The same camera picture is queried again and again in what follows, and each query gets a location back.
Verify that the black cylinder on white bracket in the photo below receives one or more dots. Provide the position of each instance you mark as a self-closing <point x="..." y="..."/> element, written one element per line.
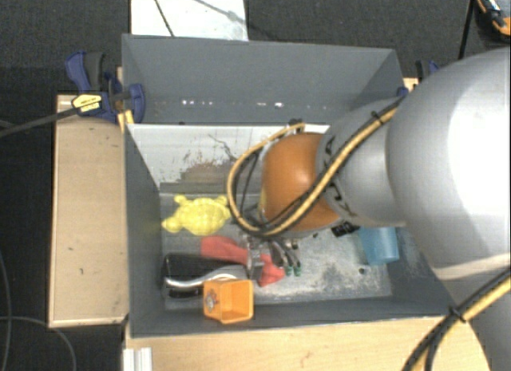
<point x="345" y="229"/>

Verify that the grey metal bin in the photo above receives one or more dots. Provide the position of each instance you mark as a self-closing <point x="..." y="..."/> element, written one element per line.
<point x="239" y="74"/>

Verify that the yellow toy turtle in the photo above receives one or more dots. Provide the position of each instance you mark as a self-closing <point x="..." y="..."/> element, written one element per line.
<point x="203" y="215"/>

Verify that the blue cup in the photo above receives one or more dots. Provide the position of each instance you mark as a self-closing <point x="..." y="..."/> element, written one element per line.
<point x="377" y="245"/>

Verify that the orange square cup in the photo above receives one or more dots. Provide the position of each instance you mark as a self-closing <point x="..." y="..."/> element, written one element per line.
<point x="229" y="301"/>

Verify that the red cloth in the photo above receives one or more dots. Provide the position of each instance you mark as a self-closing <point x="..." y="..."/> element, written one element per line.
<point x="223" y="249"/>

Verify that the pale wood board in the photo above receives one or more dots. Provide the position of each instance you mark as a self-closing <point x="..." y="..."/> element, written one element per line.
<point x="89" y="218"/>

